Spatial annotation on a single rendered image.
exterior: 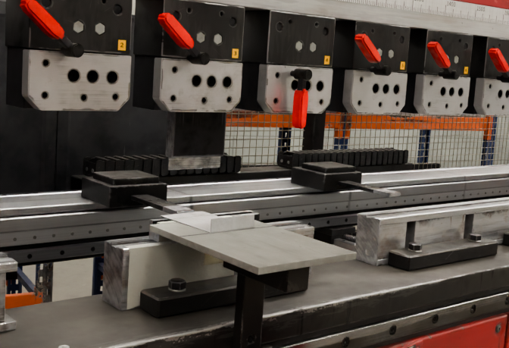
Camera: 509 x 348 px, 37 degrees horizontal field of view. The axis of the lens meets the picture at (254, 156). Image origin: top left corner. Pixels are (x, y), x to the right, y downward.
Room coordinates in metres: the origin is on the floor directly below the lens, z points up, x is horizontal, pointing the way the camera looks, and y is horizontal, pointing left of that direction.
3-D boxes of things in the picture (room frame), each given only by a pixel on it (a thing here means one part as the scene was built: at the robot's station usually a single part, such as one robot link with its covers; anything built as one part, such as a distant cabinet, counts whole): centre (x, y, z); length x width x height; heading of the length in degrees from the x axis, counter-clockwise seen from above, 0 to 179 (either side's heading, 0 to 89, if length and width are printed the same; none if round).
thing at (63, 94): (1.07, 0.27, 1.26); 0.15 x 0.09 x 0.17; 130
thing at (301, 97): (1.26, -0.07, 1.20); 0.04 x 0.02 x 0.10; 40
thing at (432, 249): (1.56, -0.41, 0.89); 0.30 x 0.05 x 0.03; 130
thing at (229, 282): (1.20, 0.03, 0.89); 0.30 x 0.05 x 0.03; 130
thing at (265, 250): (1.10, 0.00, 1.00); 0.26 x 0.18 x 0.01; 40
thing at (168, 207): (1.34, 0.19, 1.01); 0.26 x 0.12 x 0.05; 40
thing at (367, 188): (1.68, -0.21, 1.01); 0.26 x 0.12 x 0.05; 40
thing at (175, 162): (1.22, 0.09, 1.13); 0.10 x 0.02 x 0.10; 130
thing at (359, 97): (1.45, -0.20, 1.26); 0.15 x 0.09 x 0.17; 130
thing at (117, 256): (1.25, 0.05, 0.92); 0.39 x 0.06 x 0.10; 130
